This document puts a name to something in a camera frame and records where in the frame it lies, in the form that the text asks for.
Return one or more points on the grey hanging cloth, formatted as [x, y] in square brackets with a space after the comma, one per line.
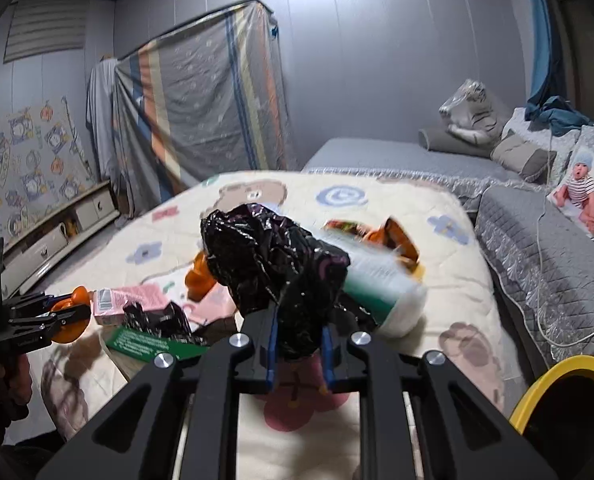
[99, 110]

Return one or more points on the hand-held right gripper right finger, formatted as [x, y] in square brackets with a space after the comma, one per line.
[328, 365]

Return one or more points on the baby print pillow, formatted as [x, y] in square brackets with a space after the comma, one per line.
[582, 185]

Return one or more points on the black foil wrapper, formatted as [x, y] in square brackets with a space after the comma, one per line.
[152, 320]

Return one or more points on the yellow round bin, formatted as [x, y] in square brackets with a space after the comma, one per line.
[552, 375]

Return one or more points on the small orange plastic wrapper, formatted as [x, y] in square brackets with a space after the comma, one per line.
[199, 280]

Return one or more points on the cream floral blanket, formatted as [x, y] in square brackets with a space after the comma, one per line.
[452, 285]

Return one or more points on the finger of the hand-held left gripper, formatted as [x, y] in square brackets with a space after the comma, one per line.
[37, 332]
[32, 302]

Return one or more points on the orange snack wrapper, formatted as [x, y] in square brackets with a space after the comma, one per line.
[397, 240]

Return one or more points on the green and white cardboard box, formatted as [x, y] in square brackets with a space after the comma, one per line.
[142, 347]

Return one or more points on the pink carton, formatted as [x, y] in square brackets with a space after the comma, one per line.
[127, 300]

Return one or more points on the white green packet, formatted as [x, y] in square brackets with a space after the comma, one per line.
[392, 290]

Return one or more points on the grey bolster pillow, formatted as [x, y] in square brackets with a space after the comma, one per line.
[442, 142]

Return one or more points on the window blind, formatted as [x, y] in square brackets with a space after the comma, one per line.
[47, 30]

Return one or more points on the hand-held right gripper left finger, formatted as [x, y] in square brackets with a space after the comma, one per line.
[272, 360]

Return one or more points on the orange candy wrapper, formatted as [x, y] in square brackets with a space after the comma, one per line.
[72, 335]

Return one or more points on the striped grey sheet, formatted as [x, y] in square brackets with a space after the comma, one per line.
[202, 100]

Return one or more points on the person's left hand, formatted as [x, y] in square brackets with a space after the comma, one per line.
[7, 385]

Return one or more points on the white tiger plush toy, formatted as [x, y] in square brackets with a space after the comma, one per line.
[469, 110]

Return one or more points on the grey square cushion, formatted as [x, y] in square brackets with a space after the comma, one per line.
[522, 155]

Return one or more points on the black plastic bag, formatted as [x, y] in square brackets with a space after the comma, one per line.
[272, 260]

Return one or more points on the low white cabinet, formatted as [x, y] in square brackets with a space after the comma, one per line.
[52, 245]

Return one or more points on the grey sofa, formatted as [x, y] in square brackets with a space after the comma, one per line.
[552, 270]

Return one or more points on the printed play mat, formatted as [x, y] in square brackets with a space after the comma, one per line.
[22, 170]

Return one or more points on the pink paper packet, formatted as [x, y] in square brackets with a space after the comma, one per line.
[212, 310]

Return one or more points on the blue curtain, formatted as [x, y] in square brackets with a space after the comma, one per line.
[542, 35]

